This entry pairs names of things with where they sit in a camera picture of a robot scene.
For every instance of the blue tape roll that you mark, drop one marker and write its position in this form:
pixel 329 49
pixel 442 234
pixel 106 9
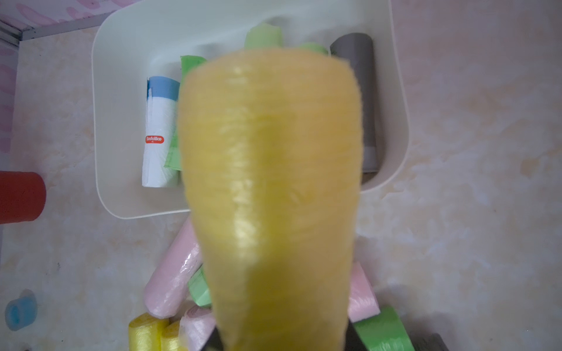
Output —
pixel 22 311

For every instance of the white plastic storage box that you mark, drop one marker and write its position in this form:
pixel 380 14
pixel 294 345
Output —
pixel 148 38

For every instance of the white roll blue cap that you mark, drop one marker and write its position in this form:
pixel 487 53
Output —
pixel 160 123

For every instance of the pink roll lower middle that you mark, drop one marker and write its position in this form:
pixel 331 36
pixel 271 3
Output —
pixel 195 328

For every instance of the pink roll with label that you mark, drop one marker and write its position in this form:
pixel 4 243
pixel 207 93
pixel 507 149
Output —
pixel 363 303

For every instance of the grey roll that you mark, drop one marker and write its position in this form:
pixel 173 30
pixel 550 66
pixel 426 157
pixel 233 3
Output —
pixel 358 50
pixel 434 342

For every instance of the pink roll upper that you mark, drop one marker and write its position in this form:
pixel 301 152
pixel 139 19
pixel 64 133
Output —
pixel 167 288

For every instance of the red pen holder cup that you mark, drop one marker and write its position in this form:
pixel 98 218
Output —
pixel 23 196

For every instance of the light green roll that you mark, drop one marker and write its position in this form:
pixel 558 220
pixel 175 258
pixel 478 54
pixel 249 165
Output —
pixel 264 35

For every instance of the yellow roll with label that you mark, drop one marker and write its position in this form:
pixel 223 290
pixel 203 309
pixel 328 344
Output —
pixel 271 156

